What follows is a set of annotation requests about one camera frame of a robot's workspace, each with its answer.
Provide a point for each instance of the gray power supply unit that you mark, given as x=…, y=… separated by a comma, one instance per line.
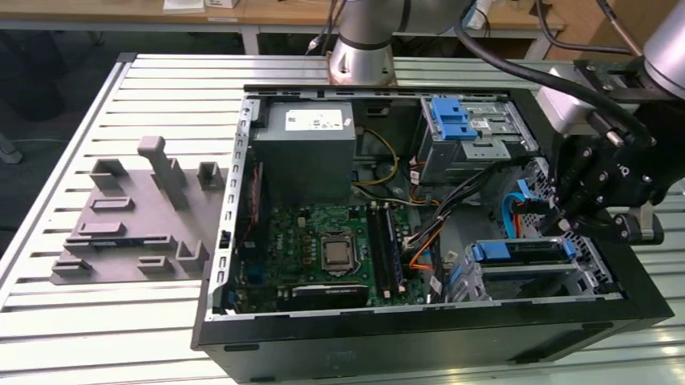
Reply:
x=305, y=168

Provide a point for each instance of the black office chair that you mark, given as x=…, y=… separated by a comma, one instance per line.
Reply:
x=38, y=80

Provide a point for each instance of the gray metal leg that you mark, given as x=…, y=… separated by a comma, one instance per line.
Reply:
x=10, y=152

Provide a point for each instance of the silver optical drive cage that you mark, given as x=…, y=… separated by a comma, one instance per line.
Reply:
x=481, y=154

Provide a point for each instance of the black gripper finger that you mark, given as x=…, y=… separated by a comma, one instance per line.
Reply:
x=600, y=226
x=576, y=180

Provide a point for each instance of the black RAM slot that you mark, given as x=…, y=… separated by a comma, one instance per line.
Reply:
x=378, y=248

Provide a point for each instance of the hard disk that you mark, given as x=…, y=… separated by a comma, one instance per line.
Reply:
x=536, y=249

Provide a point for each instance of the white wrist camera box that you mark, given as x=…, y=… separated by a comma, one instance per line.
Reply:
x=563, y=108

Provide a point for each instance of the gray parts rack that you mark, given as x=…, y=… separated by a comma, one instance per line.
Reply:
x=139, y=224

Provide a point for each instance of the black PC case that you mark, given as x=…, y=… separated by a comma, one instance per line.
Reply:
x=374, y=333

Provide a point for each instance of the white paper sheet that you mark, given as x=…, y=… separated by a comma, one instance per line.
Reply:
x=185, y=5

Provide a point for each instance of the wooden desk white frame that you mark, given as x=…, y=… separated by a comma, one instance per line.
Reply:
x=134, y=16

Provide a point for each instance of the RAM stick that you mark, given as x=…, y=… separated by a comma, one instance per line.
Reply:
x=397, y=248

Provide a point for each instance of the silver metal disk bay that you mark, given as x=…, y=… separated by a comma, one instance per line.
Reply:
x=526, y=269

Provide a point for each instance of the small white box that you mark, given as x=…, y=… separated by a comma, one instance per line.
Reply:
x=222, y=3

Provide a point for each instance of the blue plastic drive latch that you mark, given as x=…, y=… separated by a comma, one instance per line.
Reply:
x=449, y=120

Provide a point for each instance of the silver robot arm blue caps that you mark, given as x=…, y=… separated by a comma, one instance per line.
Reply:
x=364, y=32

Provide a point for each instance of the CPU socket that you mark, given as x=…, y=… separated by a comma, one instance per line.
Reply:
x=342, y=235

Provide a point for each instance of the black graphics card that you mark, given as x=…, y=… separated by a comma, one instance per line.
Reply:
x=326, y=294

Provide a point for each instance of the green motherboard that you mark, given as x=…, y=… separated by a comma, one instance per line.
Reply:
x=299, y=240

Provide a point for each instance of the silver CPU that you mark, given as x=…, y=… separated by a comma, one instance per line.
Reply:
x=341, y=253

